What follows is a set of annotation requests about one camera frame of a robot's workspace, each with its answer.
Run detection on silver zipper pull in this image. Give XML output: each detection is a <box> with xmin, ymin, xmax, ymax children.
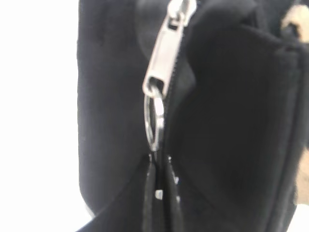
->
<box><xmin>142</xmin><ymin>0</ymin><xmax>197</xmax><ymax>152</ymax></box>

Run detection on black canvas tote bag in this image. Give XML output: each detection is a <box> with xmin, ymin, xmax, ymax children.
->
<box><xmin>77</xmin><ymin>0</ymin><xmax>309</xmax><ymax>232</ymax></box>

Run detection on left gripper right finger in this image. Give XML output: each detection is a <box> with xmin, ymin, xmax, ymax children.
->
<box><xmin>164</xmin><ymin>156</ymin><xmax>181</xmax><ymax>232</ymax></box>

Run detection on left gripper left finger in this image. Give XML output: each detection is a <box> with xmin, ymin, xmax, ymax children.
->
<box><xmin>142</xmin><ymin>154</ymin><xmax>156</xmax><ymax>232</ymax></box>

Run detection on tan rear bag handle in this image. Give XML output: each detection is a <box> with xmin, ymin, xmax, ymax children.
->
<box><xmin>281</xmin><ymin>0</ymin><xmax>309</xmax><ymax>44</ymax></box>

